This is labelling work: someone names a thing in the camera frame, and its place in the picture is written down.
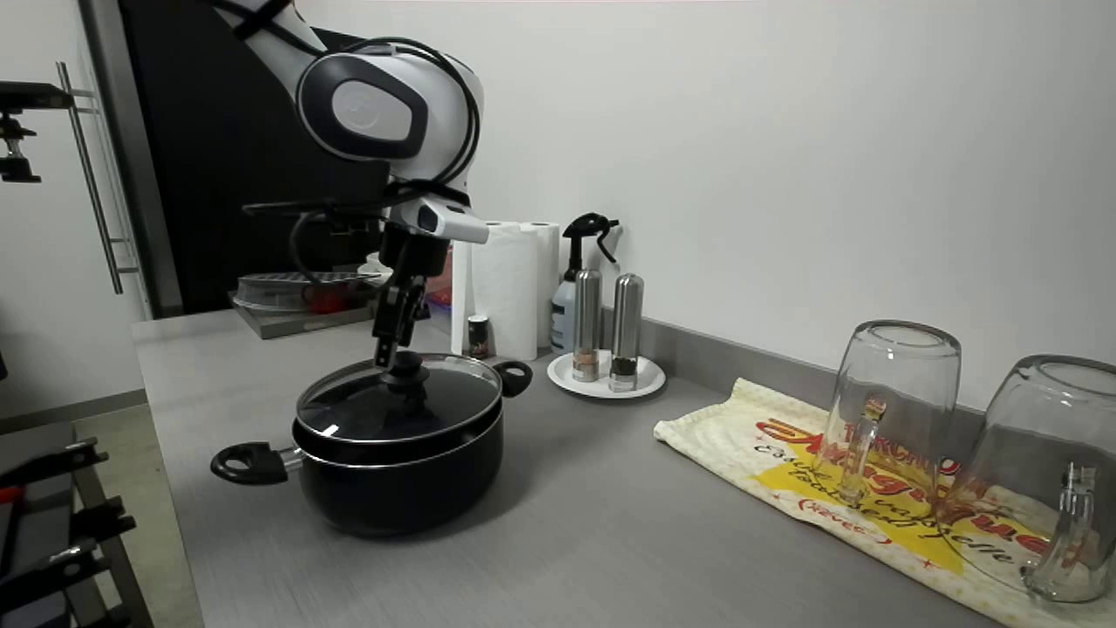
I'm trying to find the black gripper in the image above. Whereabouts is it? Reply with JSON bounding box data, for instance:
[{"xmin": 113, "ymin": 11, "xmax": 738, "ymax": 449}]
[{"xmin": 371, "ymin": 221, "xmax": 452, "ymax": 369}]

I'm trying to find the glass lid with black knob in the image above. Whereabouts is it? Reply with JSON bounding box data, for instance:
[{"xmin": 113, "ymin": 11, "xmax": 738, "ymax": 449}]
[{"xmin": 292, "ymin": 348, "xmax": 507, "ymax": 458}]

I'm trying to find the small dark spice jar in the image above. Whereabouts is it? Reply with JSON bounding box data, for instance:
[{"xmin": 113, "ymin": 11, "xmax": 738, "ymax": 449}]
[{"xmin": 464, "ymin": 312, "xmax": 495, "ymax": 363}]

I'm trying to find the grey tray with dishes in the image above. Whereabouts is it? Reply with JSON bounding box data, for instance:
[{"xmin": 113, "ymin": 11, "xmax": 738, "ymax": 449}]
[{"xmin": 226, "ymin": 262, "xmax": 389, "ymax": 341}]

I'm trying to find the white paper towel roll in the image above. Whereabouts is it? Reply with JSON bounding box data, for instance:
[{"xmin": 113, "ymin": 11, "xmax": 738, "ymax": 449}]
[{"xmin": 451, "ymin": 221, "xmax": 561, "ymax": 363}]

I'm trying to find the black cooking pot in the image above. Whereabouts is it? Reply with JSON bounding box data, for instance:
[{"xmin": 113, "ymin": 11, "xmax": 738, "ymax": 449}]
[{"xmin": 208, "ymin": 351, "xmax": 536, "ymax": 542}]

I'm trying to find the steel spice grinder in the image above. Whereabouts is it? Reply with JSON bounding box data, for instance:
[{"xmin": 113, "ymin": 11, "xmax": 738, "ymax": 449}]
[
  {"xmin": 569, "ymin": 269, "xmax": 608, "ymax": 383},
  {"xmin": 608, "ymin": 273, "xmax": 648, "ymax": 392}
]

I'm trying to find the spray bottle with black trigger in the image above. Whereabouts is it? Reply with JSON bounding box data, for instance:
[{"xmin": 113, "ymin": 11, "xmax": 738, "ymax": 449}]
[{"xmin": 547, "ymin": 209, "xmax": 626, "ymax": 351}]

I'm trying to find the white round saucer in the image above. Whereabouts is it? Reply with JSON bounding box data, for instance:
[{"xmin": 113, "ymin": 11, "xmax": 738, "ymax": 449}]
[{"xmin": 545, "ymin": 348, "xmax": 669, "ymax": 404}]

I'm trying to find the cream printed dish towel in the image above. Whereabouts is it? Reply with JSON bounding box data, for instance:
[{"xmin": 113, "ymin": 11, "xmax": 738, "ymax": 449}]
[{"xmin": 654, "ymin": 377, "xmax": 1116, "ymax": 628}]

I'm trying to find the clear drinking glass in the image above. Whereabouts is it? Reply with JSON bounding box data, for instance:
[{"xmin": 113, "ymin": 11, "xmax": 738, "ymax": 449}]
[
  {"xmin": 963, "ymin": 351, "xmax": 1116, "ymax": 585},
  {"xmin": 821, "ymin": 316, "xmax": 966, "ymax": 516}
]

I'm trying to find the silver refrigerator door handle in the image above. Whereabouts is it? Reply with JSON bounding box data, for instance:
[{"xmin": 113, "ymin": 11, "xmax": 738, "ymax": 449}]
[{"xmin": 51, "ymin": 59, "xmax": 143, "ymax": 297}]

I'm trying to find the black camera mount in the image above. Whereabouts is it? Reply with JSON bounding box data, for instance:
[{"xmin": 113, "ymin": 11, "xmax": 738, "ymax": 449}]
[{"xmin": 0, "ymin": 79, "xmax": 77, "ymax": 190}]

